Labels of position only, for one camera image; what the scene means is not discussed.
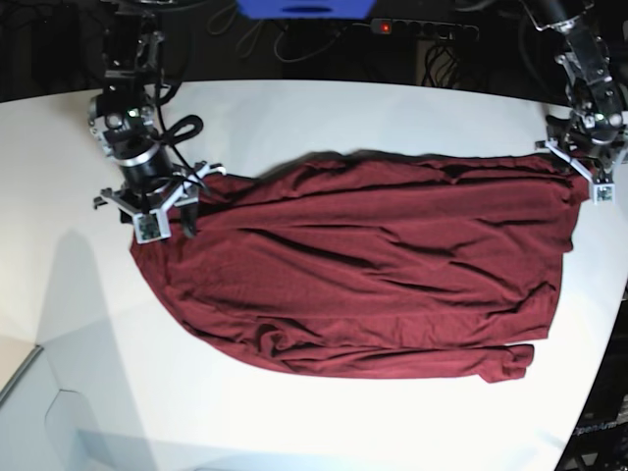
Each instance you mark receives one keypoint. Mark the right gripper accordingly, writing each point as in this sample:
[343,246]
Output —
[159,194]

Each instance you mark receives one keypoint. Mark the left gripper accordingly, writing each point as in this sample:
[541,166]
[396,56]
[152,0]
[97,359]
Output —
[596,164]

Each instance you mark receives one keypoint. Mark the dark red t-shirt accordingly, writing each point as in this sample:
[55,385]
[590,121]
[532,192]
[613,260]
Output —
[374,265]

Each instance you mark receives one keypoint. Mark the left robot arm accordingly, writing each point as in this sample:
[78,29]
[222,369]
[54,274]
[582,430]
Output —
[592,138]

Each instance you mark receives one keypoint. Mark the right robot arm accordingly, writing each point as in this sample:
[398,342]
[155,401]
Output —
[127,120]

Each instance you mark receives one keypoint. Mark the blue box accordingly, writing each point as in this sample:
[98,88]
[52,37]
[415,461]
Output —
[305,9]

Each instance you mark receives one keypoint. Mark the black power strip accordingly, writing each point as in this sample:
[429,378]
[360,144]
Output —
[424,30]

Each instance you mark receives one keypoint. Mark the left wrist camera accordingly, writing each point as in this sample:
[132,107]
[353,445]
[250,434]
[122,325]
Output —
[602,193]

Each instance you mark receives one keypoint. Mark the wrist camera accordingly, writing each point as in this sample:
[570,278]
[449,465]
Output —
[602,193]
[150,227]

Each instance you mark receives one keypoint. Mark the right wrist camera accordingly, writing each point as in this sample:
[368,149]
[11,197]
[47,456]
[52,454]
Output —
[150,227]

